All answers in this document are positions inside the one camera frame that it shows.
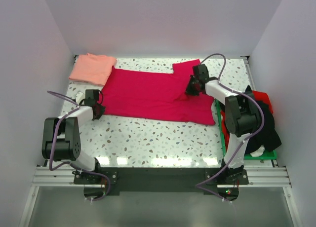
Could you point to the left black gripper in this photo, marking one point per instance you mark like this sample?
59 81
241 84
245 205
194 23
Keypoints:
101 111

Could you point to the black garment in bin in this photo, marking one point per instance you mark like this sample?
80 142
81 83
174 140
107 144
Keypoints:
268 136

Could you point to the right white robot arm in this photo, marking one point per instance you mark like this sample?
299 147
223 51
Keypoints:
244 117

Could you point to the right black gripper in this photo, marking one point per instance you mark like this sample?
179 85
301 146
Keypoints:
189 91

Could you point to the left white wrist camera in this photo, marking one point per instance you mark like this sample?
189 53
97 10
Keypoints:
79 96

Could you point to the crimson red t-shirt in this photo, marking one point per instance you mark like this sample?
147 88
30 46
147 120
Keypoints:
158 96

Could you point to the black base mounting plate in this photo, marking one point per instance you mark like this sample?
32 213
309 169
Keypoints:
114 181

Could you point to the green plastic bin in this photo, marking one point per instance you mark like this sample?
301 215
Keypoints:
265 156

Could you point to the folded peach t-shirt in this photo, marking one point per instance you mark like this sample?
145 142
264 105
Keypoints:
93 69

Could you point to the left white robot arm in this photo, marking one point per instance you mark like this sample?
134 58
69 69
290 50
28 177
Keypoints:
61 143

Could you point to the red garment in bin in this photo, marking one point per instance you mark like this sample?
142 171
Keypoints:
259 97

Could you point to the white cloth in bin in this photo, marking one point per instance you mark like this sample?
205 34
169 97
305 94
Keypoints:
258 152

